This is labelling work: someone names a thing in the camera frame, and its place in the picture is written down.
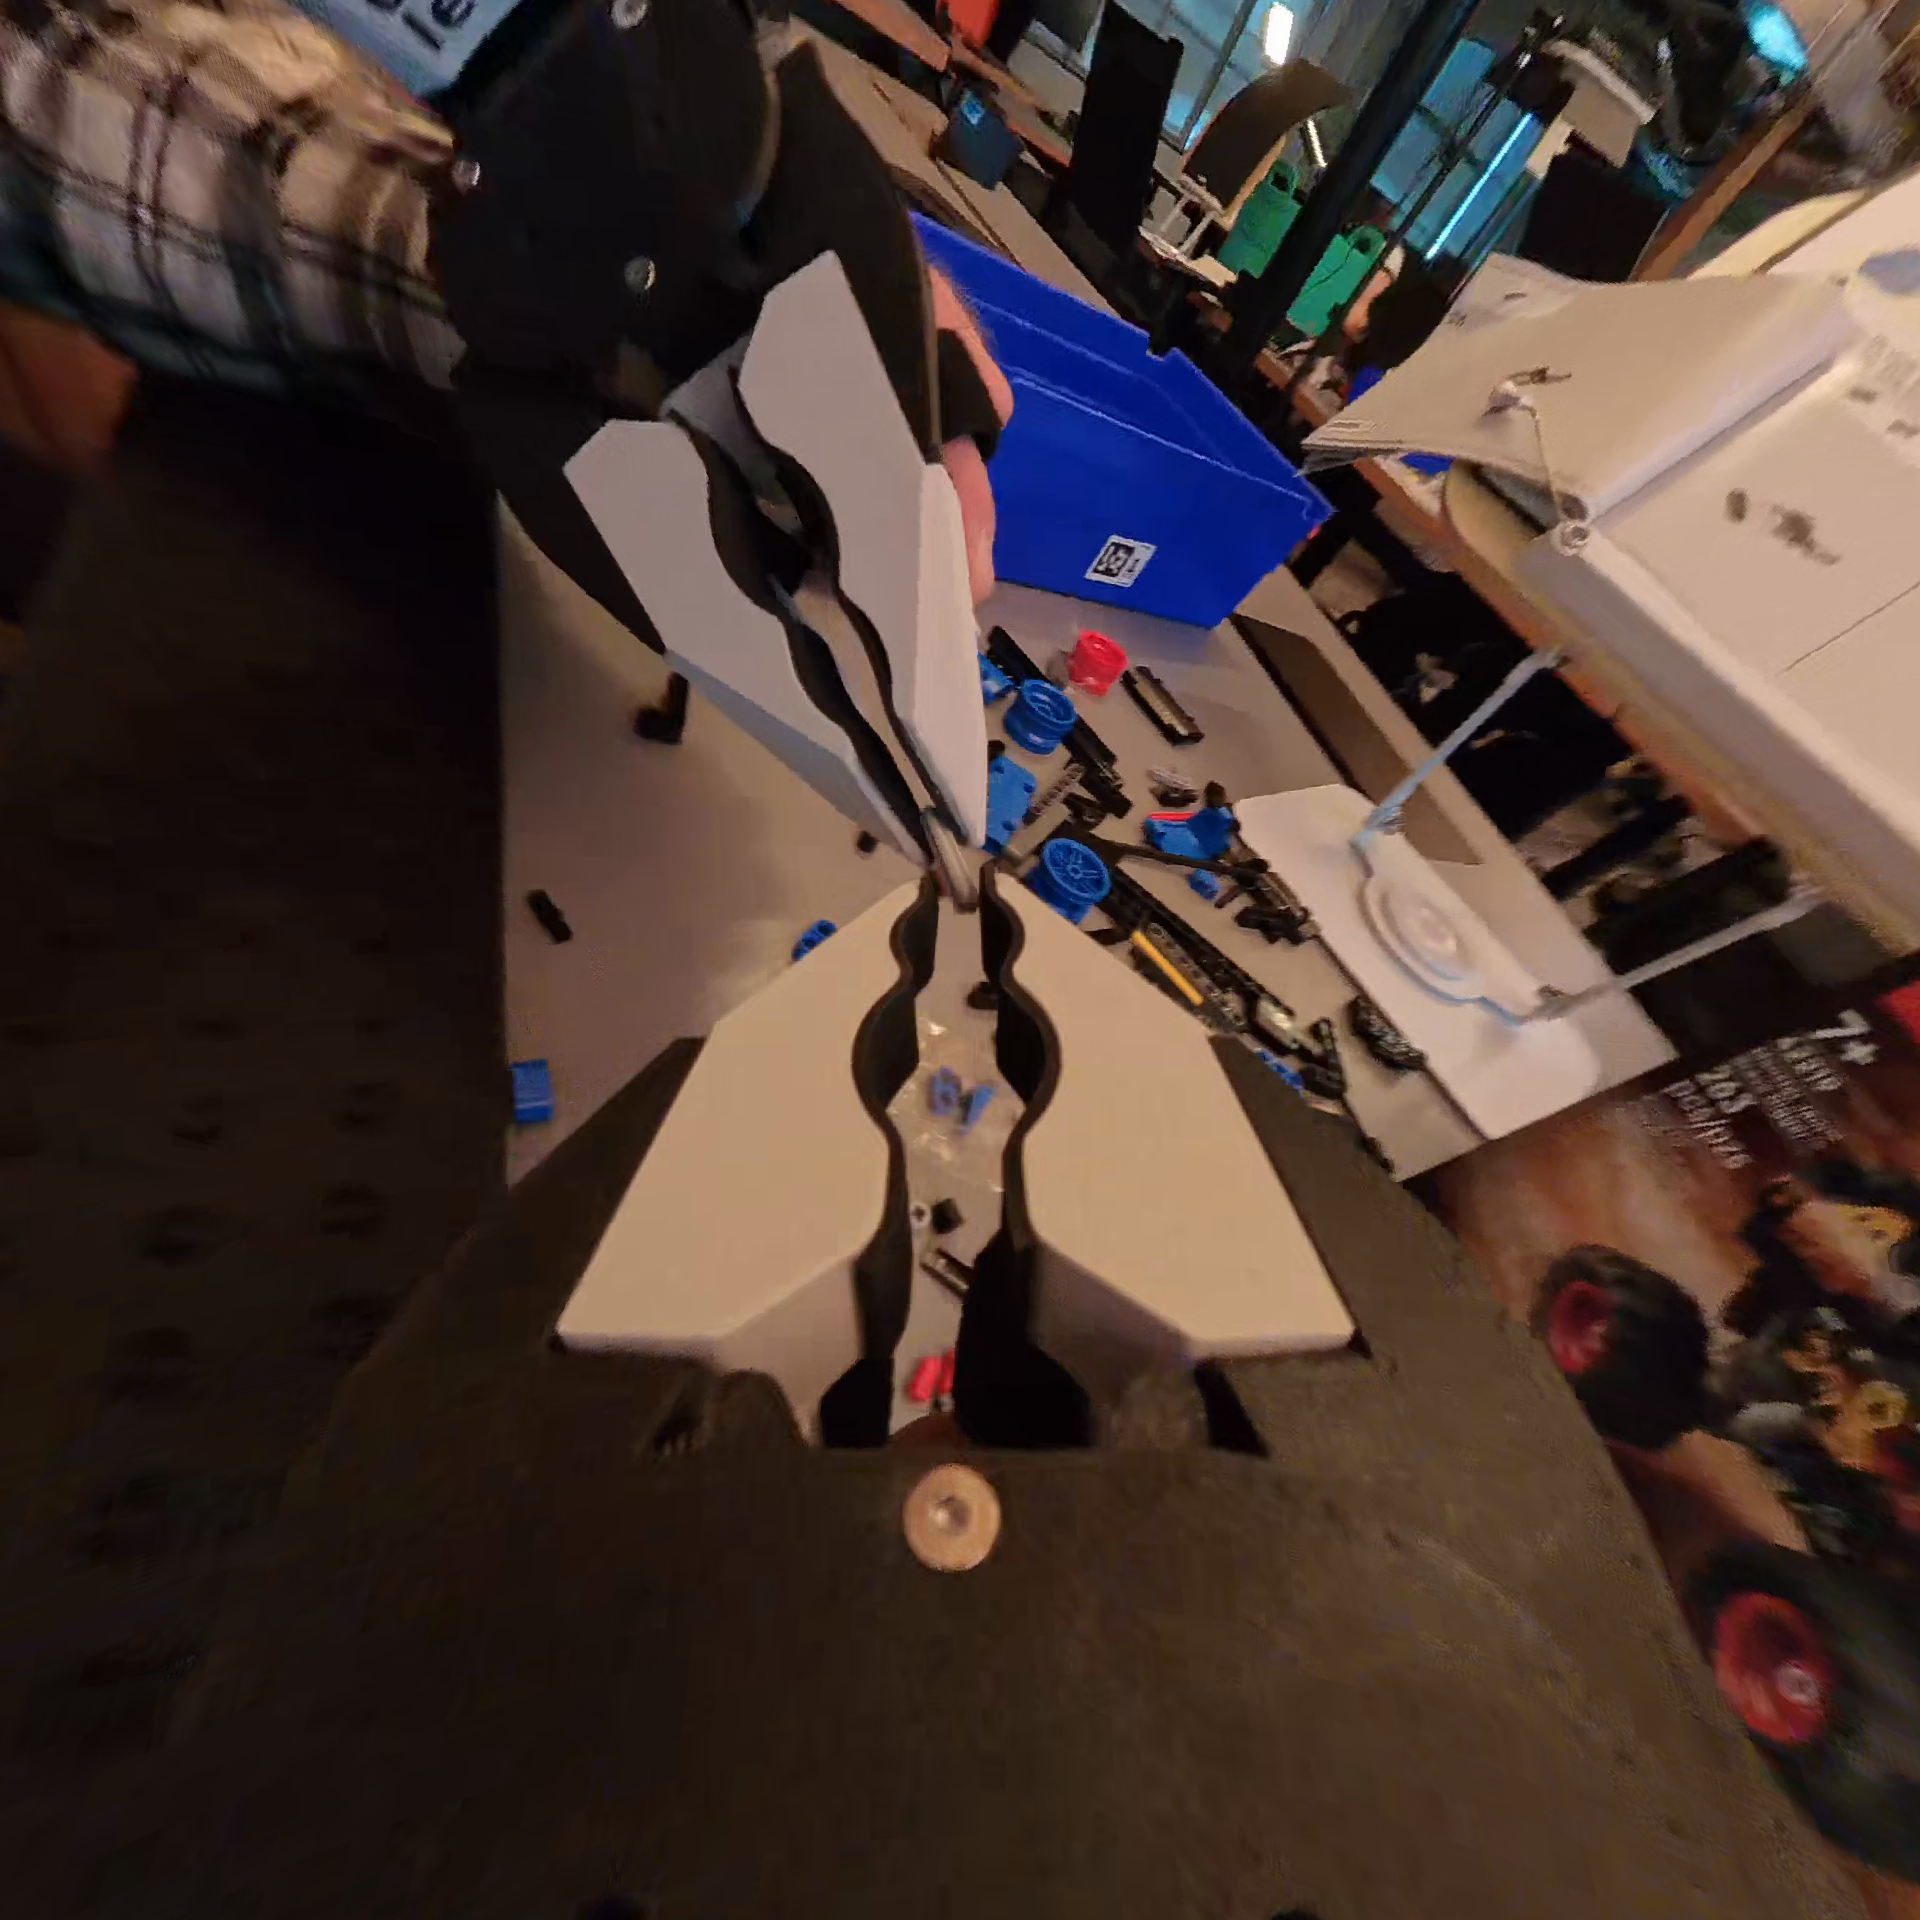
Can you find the red toy wheel hub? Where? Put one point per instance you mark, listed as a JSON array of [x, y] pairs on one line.
[[1096, 661]]

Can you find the black toy connector assembly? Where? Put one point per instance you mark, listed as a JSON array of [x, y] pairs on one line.
[[955, 861]]

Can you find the blue toy wheel hub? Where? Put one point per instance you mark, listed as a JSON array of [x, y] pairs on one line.
[[1038, 716], [1070, 877]]

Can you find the blue storage bin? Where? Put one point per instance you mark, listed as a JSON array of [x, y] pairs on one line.
[[1142, 451]]

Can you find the curved-back chair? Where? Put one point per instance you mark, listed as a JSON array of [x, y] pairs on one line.
[[1261, 129]]

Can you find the blue L-shaped toy beam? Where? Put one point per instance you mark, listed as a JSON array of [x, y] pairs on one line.
[[815, 938]]

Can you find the person's left hand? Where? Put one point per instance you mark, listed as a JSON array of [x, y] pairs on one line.
[[975, 517]]

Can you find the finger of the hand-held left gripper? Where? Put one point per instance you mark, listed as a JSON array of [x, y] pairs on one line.
[[692, 570], [885, 495]]

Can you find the printed instruction sheet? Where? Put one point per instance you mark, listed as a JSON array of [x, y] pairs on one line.
[[1845, 234]]

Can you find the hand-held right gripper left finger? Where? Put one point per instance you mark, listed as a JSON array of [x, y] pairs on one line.
[[720, 1184]]

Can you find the white book stand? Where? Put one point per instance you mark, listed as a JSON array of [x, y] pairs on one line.
[[1576, 1068]]

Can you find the black curved toy panel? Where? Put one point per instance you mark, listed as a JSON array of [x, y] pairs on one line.
[[1167, 703]]

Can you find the black steel pole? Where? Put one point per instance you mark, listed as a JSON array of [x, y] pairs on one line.
[[1350, 164]]

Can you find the blue toy seat piece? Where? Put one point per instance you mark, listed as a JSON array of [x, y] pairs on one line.
[[1194, 832]]

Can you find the black toy pin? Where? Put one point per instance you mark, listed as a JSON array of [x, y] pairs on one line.
[[547, 915]]

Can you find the small blue box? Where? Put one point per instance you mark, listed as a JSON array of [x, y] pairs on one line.
[[980, 138]]

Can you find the grey desk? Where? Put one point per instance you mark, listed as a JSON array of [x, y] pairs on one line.
[[675, 869]]

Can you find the small blue toy brick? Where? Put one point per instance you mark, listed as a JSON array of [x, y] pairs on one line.
[[531, 1090]]

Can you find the pile of black toy beams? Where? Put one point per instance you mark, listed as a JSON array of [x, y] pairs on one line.
[[1202, 961]]

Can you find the green plastic container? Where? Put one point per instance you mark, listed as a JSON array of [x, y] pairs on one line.
[[1339, 282], [1259, 217]]

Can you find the black office chair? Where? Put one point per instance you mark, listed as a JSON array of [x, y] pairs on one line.
[[1132, 120]]

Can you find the toy set box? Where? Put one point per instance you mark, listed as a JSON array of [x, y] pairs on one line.
[[1725, 1200]]

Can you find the person's left forearm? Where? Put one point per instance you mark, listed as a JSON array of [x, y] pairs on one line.
[[182, 181]]

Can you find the instruction booklet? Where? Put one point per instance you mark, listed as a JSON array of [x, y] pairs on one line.
[[1725, 570]]

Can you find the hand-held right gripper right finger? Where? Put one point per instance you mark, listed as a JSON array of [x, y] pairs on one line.
[[1171, 1200]]

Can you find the black toy frame piece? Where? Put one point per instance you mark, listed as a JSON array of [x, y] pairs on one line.
[[1388, 1036]]

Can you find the black toy elbow connector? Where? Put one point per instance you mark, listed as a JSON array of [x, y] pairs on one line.
[[661, 721]]

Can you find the clear plastic parts bag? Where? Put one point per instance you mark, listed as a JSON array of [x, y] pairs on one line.
[[938, 1154]]

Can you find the blue toy block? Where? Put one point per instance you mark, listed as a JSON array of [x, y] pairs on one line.
[[1011, 786]]

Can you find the red toy pin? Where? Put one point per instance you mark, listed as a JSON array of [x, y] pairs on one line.
[[931, 1371]]

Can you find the blue round toy beam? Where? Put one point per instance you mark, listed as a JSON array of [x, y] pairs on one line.
[[992, 677]]

